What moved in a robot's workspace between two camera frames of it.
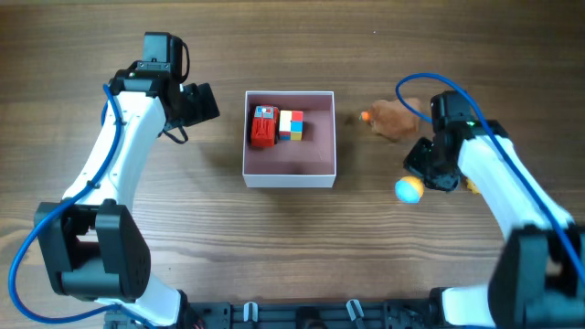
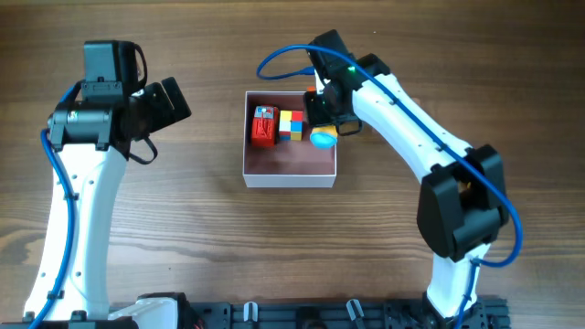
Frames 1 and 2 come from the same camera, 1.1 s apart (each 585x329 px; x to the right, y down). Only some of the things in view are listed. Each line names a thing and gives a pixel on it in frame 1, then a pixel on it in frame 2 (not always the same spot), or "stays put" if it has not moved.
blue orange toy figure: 409,189 to 324,137
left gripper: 203,105 to 168,113
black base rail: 293,313 stays put
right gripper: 419,160 to 315,108
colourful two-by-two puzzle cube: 292,123 stays put
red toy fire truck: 265,126 stays put
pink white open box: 309,163 stays put
